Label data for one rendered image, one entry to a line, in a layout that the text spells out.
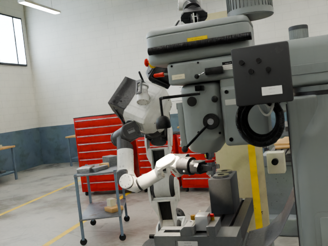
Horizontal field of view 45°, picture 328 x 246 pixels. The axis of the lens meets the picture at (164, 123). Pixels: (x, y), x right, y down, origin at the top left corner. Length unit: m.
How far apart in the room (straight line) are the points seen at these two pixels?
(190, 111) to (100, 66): 10.46
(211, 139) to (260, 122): 0.23
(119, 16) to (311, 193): 10.74
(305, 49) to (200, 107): 0.49
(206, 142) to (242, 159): 1.85
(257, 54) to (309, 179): 0.54
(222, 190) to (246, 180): 1.55
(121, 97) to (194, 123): 0.65
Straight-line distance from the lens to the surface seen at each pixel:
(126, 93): 2.29
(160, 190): 2.56
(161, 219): 2.73
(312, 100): 1.65
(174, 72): 1.77
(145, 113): 2.19
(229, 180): 2.09
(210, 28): 1.74
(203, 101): 1.76
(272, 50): 1.45
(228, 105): 1.72
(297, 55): 1.71
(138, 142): 6.98
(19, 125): 12.66
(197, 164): 1.86
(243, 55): 1.46
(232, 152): 3.62
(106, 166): 4.89
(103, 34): 12.21
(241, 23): 1.72
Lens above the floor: 1.56
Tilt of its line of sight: 3 degrees down
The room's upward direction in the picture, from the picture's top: 6 degrees counter-clockwise
